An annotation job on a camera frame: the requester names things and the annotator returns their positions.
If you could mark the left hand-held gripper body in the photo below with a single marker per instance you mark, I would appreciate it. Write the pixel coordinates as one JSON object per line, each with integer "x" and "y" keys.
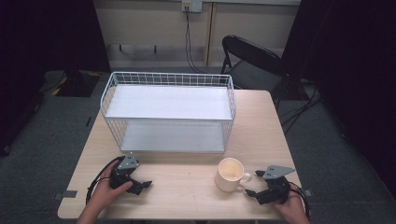
{"x": 127, "y": 163}

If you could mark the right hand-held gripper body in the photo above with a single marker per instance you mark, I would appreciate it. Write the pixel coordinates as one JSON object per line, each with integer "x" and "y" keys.
{"x": 275, "y": 186}

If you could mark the white cup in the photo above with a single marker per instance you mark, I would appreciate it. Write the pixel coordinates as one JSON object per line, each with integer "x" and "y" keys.
{"x": 231, "y": 174}

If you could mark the person's right hand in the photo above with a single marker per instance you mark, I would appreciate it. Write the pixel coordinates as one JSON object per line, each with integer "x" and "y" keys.
{"x": 291, "y": 207}

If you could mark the person's left hand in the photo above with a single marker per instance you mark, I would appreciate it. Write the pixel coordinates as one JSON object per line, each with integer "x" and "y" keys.
{"x": 107, "y": 193}

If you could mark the grey tape strip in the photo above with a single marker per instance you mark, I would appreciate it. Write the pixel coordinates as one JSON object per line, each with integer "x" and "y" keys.
{"x": 308, "y": 192}
{"x": 66, "y": 194}

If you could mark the black stand base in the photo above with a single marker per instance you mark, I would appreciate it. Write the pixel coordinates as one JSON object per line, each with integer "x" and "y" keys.
{"x": 77, "y": 82}

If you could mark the black folding chair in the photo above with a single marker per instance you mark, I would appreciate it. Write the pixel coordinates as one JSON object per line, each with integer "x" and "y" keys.
{"x": 255, "y": 71}

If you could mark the dark curtain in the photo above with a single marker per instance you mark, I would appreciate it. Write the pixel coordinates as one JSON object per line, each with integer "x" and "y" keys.
{"x": 46, "y": 46}
{"x": 351, "y": 77}

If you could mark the white wall socket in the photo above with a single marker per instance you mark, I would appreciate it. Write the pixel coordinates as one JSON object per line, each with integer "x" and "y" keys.
{"x": 192, "y": 5}

